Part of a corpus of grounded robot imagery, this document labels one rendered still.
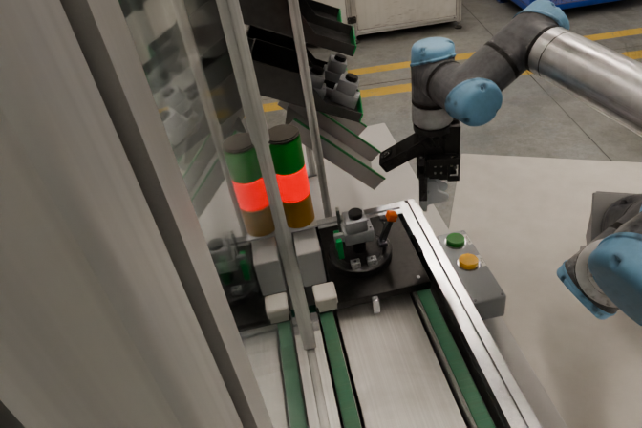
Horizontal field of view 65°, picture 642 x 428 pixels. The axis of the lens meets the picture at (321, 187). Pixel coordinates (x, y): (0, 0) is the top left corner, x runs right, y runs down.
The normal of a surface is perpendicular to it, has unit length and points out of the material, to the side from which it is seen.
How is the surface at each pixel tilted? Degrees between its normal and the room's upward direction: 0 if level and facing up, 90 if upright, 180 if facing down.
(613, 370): 0
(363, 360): 0
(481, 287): 0
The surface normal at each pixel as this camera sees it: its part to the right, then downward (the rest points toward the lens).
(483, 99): 0.32, 0.52
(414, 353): -0.14, -0.80
